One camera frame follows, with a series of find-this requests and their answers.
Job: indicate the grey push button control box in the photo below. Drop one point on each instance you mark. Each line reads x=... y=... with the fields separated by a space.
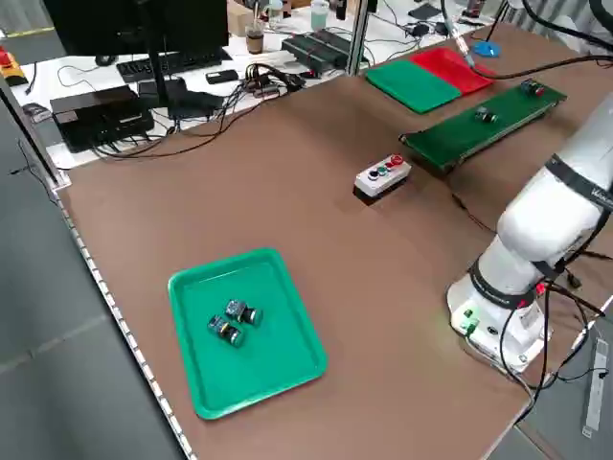
x=380 y=179

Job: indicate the red push button switch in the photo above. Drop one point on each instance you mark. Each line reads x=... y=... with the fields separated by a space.
x=531 y=88

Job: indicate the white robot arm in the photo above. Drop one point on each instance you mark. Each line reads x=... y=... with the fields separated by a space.
x=541 y=215

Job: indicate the green belt conveyor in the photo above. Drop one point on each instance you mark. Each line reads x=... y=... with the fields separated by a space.
x=479 y=131

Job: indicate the cardboard box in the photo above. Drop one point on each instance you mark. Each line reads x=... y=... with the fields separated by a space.
x=238 y=19

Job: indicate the black computer box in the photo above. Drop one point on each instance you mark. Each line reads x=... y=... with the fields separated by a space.
x=96 y=115

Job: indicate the yellow emergency stop box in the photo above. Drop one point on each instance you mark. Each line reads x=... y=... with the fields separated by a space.
x=9 y=69

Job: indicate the wide green plastic tray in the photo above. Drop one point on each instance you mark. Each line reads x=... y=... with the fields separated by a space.
x=268 y=364

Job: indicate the black phone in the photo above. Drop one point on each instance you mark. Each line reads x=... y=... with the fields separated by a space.
x=221 y=76

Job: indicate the narrow green plastic tray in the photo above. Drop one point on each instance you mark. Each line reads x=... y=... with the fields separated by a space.
x=412 y=86

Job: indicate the black finned power supply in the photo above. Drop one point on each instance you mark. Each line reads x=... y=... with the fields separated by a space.
x=316 y=48

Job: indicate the brown paper cup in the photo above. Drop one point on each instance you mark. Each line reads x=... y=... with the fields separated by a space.
x=255 y=43

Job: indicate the black keyboard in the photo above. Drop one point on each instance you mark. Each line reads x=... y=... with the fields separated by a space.
x=191 y=60

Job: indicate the white table edge strip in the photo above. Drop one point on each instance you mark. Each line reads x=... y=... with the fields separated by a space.
x=145 y=365

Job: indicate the green tinted jar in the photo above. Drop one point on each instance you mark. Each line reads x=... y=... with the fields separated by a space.
x=320 y=16

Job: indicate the red plastic tray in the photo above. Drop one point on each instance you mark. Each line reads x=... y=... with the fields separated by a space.
x=445 y=67

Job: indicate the clear plastic bottle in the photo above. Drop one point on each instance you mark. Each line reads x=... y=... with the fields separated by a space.
x=275 y=16

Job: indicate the black power adapter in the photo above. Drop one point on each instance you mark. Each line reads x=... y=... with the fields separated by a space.
x=420 y=29

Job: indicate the blue desk lamp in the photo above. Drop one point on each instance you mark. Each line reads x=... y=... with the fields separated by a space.
x=486 y=49

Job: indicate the black computer mouse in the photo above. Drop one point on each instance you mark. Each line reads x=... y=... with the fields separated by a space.
x=105 y=60

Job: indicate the black computer monitor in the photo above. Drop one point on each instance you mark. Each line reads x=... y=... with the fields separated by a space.
x=120 y=24

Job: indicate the small black device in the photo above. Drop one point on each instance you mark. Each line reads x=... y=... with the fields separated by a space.
x=36 y=112

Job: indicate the white power strip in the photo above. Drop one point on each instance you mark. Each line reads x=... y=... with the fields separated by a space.
x=596 y=383

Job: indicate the aluminium frame post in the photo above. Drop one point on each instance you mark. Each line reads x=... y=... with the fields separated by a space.
x=359 y=38

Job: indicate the aluminium frame beam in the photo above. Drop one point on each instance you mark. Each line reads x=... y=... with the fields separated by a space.
x=43 y=153

